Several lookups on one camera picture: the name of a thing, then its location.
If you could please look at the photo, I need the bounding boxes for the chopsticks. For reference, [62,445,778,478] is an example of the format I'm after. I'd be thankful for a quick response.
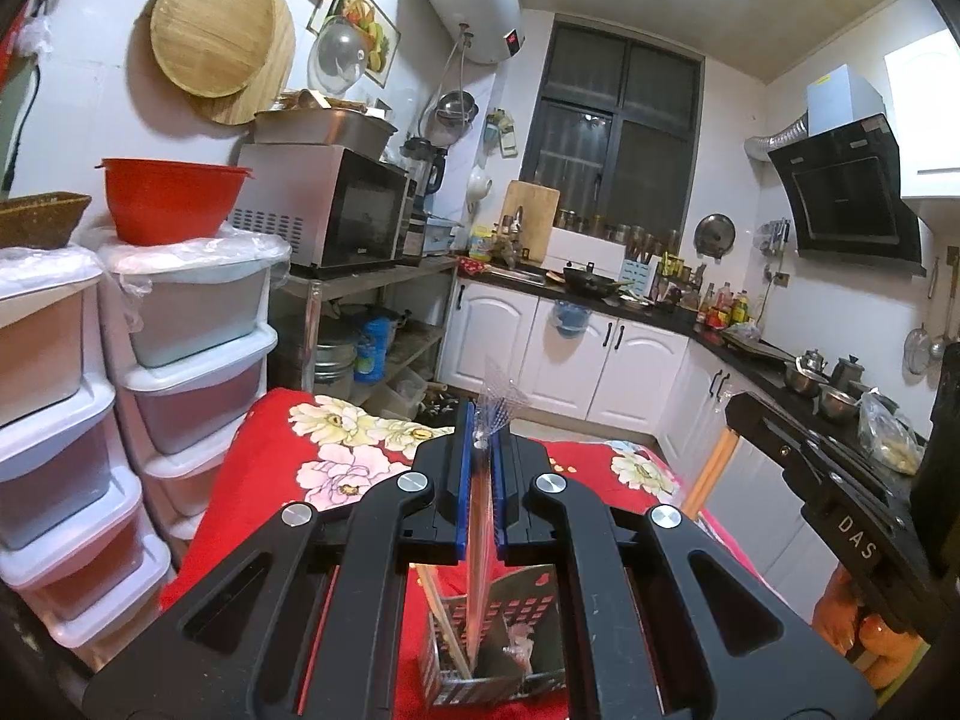
[682,427,740,520]
[466,356,527,668]
[415,564,472,679]

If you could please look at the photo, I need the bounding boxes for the dark kitchen window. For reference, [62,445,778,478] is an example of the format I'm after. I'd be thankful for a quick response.
[521,20,704,244]

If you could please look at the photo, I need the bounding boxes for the right hand orange glove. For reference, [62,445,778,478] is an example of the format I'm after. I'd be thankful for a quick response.
[812,564,928,691]

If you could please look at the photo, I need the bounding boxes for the grey perforated utensil caddy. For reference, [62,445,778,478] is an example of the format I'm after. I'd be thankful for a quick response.
[418,566,566,707]

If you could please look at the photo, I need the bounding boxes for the red floral tablecloth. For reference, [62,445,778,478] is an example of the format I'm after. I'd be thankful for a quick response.
[156,386,752,720]

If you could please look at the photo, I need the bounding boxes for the white drawer tower left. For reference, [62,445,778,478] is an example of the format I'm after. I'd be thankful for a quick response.
[2,245,172,665]

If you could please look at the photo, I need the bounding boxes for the white drawer tower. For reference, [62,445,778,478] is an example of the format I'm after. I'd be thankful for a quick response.
[83,226,291,554]
[2,245,172,665]

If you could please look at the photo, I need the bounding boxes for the blue bottle on shelf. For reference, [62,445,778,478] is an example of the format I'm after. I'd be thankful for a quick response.
[353,317,392,383]

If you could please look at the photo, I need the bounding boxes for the steel shelf rack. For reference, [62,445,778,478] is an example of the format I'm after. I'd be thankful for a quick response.
[267,255,455,406]

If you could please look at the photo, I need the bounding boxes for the white drawer tower right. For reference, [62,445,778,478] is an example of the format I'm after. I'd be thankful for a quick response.
[83,226,291,554]

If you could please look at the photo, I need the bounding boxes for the white base cabinets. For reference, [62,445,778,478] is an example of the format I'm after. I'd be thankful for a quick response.
[439,278,838,617]

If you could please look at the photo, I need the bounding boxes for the hanging steel pot lid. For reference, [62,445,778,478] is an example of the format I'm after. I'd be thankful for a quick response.
[693,213,737,260]

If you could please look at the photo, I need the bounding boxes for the black wok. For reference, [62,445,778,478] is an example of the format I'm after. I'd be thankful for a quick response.
[563,263,626,299]

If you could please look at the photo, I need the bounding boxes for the black range hood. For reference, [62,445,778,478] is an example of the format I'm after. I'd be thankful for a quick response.
[771,114,926,277]

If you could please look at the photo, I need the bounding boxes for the silver microwave oven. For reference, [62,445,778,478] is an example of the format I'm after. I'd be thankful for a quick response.
[229,143,409,271]

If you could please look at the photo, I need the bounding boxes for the wooden cutting board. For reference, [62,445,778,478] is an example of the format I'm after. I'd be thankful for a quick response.
[500,181,562,263]

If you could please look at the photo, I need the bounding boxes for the red plastic basin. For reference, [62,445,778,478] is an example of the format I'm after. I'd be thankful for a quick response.
[98,158,252,245]

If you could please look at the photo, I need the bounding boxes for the brown woven basket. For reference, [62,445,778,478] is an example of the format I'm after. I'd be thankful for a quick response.
[0,190,91,250]

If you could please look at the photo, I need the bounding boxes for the steel tray on microwave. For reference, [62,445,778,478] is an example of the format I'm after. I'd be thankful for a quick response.
[254,107,397,160]

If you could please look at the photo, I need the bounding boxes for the glass pot lid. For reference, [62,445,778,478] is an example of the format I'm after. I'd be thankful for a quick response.
[308,16,368,96]

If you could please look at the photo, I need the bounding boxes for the round bamboo board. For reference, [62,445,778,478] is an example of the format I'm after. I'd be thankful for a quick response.
[149,0,296,127]

